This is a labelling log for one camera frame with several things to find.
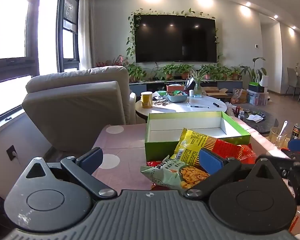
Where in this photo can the teal small box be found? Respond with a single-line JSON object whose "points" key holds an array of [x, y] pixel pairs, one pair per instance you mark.
{"points": [[198, 96]]}

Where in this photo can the dark glass jar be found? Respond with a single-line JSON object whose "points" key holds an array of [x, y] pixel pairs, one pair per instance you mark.
{"points": [[241, 115]]}

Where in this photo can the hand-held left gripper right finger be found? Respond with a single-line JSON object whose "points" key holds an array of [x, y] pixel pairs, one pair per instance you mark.
{"points": [[210, 161]]}

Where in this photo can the dark framed window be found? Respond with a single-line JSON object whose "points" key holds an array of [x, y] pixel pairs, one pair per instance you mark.
{"points": [[32, 62]]}

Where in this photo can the beige armchair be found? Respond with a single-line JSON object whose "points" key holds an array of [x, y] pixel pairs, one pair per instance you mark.
{"points": [[72, 105]]}

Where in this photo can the crumpled white tissue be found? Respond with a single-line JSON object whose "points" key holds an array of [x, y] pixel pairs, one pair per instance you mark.
{"points": [[255, 118]]}

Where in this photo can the white small jar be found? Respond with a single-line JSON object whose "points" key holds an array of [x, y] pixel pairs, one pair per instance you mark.
{"points": [[191, 93]]}

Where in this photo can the wall television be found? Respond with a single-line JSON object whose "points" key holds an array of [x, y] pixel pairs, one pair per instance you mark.
{"points": [[175, 37]]}

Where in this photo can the green cardboard box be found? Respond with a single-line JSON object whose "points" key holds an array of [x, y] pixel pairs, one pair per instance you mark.
{"points": [[165, 147]]}

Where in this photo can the yellow canister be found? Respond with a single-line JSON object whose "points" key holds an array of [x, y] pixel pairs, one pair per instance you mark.
{"points": [[146, 100]]}

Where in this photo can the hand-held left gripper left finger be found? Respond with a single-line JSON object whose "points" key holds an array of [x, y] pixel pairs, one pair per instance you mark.
{"points": [[92, 158]]}

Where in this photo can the yellow red snack packet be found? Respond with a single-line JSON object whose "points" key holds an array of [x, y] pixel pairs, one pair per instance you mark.
{"points": [[197, 140]]}

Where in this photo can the orange box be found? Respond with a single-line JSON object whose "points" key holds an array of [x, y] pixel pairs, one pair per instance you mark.
{"points": [[175, 88]]}

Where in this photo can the glass vase with plant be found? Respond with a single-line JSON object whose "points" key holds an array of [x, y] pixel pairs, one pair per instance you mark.
{"points": [[197, 88]]}

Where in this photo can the clear plastic bag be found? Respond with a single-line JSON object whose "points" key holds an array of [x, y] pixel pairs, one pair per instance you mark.
{"points": [[230, 109]]}

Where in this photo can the dark drink can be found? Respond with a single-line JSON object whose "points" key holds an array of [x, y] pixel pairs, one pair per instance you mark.
{"points": [[297, 131]]}

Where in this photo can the glass cup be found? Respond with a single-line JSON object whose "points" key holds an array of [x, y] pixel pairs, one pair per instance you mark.
{"points": [[275, 137]]}

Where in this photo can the white round table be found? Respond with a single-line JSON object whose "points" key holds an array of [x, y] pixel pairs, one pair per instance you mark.
{"points": [[202, 101]]}

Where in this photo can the teal basket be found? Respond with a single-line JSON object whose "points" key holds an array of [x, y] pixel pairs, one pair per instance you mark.
{"points": [[177, 98]]}

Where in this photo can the clear storage box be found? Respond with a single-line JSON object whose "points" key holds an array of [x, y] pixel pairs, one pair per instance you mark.
{"points": [[257, 98]]}

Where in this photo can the pink polka dot tablecloth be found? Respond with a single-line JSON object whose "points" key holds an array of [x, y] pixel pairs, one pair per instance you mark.
{"points": [[120, 150]]}

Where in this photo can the black pen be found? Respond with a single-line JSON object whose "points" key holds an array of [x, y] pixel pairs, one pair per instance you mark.
{"points": [[200, 106]]}

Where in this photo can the plastic bag with fruit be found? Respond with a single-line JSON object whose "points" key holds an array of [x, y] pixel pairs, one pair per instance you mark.
{"points": [[236, 97]]}

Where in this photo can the red berry branch decoration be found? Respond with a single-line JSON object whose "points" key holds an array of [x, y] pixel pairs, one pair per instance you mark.
{"points": [[117, 61]]}

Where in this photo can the row of potted green plants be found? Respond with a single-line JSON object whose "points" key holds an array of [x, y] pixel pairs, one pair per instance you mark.
{"points": [[168, 70]]}

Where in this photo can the dark marble round table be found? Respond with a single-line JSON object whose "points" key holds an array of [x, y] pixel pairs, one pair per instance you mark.
{"points": [[260, 127]]}

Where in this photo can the wall socket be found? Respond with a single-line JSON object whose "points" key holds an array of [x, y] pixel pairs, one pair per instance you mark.
{"points": [[12, 153]]}

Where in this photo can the tall plant in white planter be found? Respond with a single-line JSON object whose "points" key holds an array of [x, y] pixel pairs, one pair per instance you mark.
{"points": [[264, 80]]}

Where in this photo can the green snack packet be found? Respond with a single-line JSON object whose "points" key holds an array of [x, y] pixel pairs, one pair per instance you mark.
{"points": [[170, 173]]}

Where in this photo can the scattered snack wrappers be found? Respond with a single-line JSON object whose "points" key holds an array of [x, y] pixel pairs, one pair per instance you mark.
{"points": [[160, 100]]}

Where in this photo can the open cardboard box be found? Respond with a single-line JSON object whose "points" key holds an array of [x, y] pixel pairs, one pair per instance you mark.
{"points": [[212, 90]]}

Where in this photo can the red small box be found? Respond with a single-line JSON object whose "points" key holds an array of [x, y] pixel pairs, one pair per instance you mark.
{"points": [[238, 108]]}

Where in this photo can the dark television cabinet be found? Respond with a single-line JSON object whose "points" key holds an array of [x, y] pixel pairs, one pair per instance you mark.
{"points": [[227, 83]]}

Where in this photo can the beige curtain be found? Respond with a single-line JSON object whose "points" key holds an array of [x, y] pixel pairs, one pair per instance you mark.
{"points": [[86, 30]]}

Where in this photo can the green black box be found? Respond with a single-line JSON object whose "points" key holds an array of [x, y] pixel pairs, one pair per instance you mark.
{"points": [[256, 87]]}

